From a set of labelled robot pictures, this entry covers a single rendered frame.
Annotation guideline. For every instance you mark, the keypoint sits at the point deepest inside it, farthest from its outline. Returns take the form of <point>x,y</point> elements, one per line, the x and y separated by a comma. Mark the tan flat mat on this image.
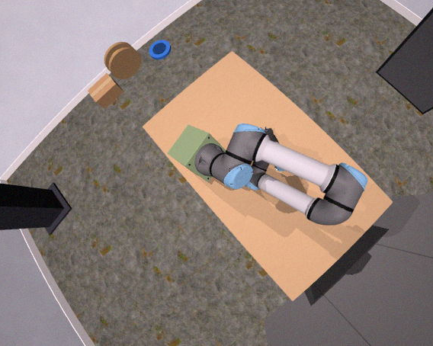
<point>260,123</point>

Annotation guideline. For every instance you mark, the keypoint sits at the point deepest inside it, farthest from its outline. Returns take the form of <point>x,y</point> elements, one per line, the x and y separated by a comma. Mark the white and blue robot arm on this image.
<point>342,184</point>

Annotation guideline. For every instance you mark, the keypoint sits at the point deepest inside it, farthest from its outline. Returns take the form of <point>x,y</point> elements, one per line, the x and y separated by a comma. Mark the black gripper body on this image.
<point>272,137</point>

